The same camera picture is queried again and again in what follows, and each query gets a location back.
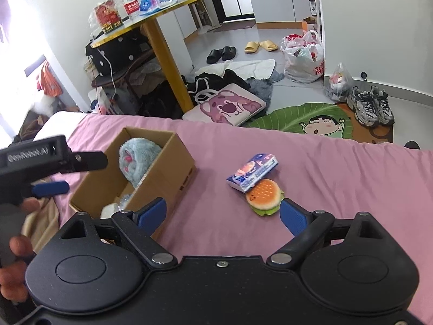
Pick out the person left hand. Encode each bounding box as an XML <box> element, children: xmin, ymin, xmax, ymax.
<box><xmin>0</xmin><ymin>197</ymin><xmax>41</xmax><ymax>303</ymax></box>

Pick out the beige blanket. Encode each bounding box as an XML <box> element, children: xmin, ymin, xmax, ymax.
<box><xmin>21</xmin><ymin>197</ymin><xmax>60</xmax><ymax>253</ymax></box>

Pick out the burger plush toy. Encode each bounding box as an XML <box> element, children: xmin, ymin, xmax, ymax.
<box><xmin>245</xmin><ymin>178</ymin><xmax>285</xmax><ymax>216</ymax></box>

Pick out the cardboard box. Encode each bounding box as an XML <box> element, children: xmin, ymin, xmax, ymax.
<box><xmin>69</xmin><ymin>127</ymin><xmax>196</xmax><ymax>219</ymax></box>

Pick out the grey fluffy plush toy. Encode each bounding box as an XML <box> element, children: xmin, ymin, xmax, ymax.
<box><xmin>119</xmin><ymin>137</ymin><xmax>162</xmax><ymax>188</ymax></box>

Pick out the pink bed sheet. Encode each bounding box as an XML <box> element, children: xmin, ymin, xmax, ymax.
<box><xmin>50</xmin><ymin>113</ymin><xmax>433</xmax><ymax>325</ymax></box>

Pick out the tissue pack blue pink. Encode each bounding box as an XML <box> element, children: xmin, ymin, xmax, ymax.
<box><xmin>226</xmin><ymin>153</ymin><xmax>279</xmax><ymax>193</ymax></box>

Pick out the orange cloth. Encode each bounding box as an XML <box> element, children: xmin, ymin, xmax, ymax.
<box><xmin>36</xmin><ymin>60</ymin><xmax>63</xmax><ymax>98</ymax></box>

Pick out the green leaf cartoon rug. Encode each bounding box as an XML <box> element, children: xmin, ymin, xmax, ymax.
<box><xmin>244</xmin><ymin>103</ymin><xmax>394</xmax><ymax>144</ymax></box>

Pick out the black polka dot bag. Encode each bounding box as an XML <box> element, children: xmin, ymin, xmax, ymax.
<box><xmin>85</xmin><ymin>31</ymin><xmax>151</xmax><ymax>76</ymax></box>

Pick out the grey sneaker left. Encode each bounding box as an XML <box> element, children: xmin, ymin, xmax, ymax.
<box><xmin>346</xmin><ymin>86</ymin><xmax>379</xmax><ymax>127</ymax></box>

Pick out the grey sneaker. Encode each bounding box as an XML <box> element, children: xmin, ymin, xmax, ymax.
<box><xmin>346</xmin><ymin>86</ymin><xmax>379</xmax><ymax>127</ymax></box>
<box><xmin>371</xmin><ymin>85</ymin><xmax>395</xmax><ymax>125</ymax></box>

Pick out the pink bear tote bag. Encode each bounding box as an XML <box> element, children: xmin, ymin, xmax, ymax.
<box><xmin>183</xmin><ymin>84</ymin><xmax>266</xmax><ymax>126</ymax></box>

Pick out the grey fuzzy floor cloth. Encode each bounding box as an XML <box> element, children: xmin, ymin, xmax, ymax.
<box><xmin>246</xmin><ymin>70</ymin><xmax>285</xmax><ymax>115</ymax></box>

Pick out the grey sneaker right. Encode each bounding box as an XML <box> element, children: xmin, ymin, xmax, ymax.
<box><xmin>371</xmin><ymin>85</ymin><xmax>395</xmax><ymax>125</ymax></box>

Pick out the black clothes pile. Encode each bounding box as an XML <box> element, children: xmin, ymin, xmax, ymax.
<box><xmin>182</xmin><ymin>70</ymin><xmax>250</xmax><ymax>106</ymax></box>

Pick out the small clear plastic bag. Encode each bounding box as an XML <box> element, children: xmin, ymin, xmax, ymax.
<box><xmin>325</xmin><ymin>62</ymin><xmax>355</xmax><ymax>102</ymax></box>

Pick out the red snack bag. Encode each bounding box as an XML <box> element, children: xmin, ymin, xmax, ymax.
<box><xmin>89</xmin><ymin>0</ymin><xmax>123</xmax><ymax>35</ymax></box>

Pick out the white floor towel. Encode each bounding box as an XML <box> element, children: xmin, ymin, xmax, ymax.
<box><xmin>195</xmin><ymin>59</ymin><xmax>276</xmax><ymax>80</ymax></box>

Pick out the round table gold leg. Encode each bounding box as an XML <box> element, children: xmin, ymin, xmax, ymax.
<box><xmin>91</xmin><ymin>0</ymin><xmax>200</xmax><ymax>112</ymax></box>

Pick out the large white plastic bag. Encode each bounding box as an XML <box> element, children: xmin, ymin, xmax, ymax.
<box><xmin>280</xmin><ymin>30</ymin><xmax>324</xmax><ymax>84</ymax></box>

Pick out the black slipper left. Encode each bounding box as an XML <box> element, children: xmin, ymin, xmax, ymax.
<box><xmin>206</xmin><ymin>49</ymin><xmax>223</xmax><ymax>65</ymax></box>

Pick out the yellow slipper right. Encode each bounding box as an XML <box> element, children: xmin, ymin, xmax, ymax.
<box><xmin>259</xmin><ymin>40</ymin><xmax>279</xmax><ymax>52</ymax></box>

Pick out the yellow slipper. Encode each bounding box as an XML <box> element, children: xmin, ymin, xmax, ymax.
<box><xmin>244</xmin><ymin>41</ymin><xmax>260</xmax><ymax>54</ymax></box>
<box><xmin>259</xmin><ymin>40</ymin><xmax>279</xmax><ymax>52</ymax></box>

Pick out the yellow slipper left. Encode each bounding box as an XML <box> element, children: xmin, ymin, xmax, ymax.
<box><xmin>244</xmin><ymin>41</ymin><xmax>260</xmax><ymax>54</ymax></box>

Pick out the blue plastic packet on table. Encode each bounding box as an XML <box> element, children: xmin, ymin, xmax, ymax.
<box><xmin>139</xmin><ymin>0</ymin><xmax>178</xmax><ymax>15</ymax></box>

